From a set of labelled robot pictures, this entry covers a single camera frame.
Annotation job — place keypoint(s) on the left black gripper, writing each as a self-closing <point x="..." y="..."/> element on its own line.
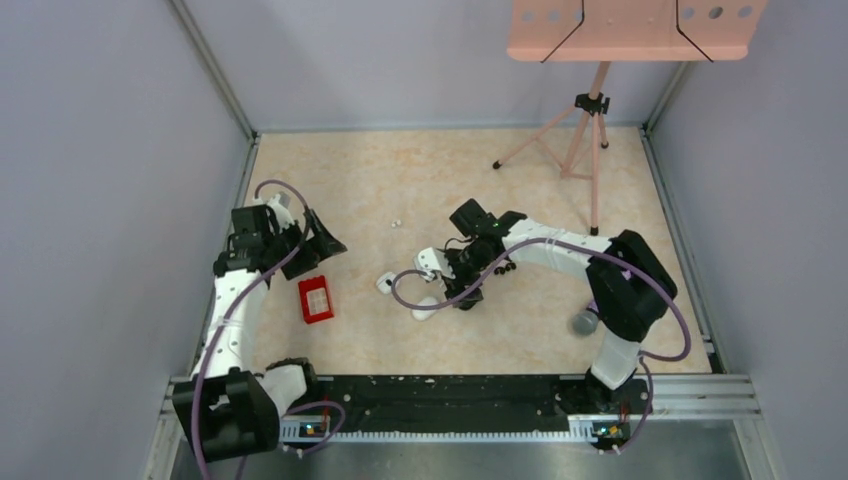
<point x="323" y="246"/>

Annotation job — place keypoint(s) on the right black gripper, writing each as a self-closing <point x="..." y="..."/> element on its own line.
<point x="460" y="282"/>

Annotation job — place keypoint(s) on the red plastic box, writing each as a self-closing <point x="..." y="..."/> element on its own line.
<point x="315" y="300"/>

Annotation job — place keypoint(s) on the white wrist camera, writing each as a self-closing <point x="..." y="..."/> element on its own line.
<point x="281" y="202"/>
<point x="432" y="263"/>

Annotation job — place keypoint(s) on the white oval charging case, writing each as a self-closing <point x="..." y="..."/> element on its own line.
<point x="425" y="308"/>

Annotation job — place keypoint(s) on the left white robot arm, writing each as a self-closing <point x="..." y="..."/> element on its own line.
<point x="225" y="408"/>

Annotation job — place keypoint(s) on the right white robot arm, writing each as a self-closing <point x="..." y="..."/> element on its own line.
<point x="631" y="290"/>

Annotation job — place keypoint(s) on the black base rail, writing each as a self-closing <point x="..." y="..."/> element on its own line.
<point x="469" y="404"/>

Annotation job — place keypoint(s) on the purple handheld microphone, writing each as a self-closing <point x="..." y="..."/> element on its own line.
<point x="585" y="322"/>

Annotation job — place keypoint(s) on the small white square earbud case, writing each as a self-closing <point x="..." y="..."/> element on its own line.
<point x="385" y="282"/>

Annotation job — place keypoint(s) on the black clip earbuds pair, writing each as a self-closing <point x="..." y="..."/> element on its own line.
<point x="505" y="268"/>

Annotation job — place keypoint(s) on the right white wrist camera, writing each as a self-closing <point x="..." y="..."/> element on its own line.
<point x="432" y="263"/>

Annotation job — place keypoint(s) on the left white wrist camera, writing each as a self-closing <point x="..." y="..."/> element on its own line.
<point x="281" y="202"/>

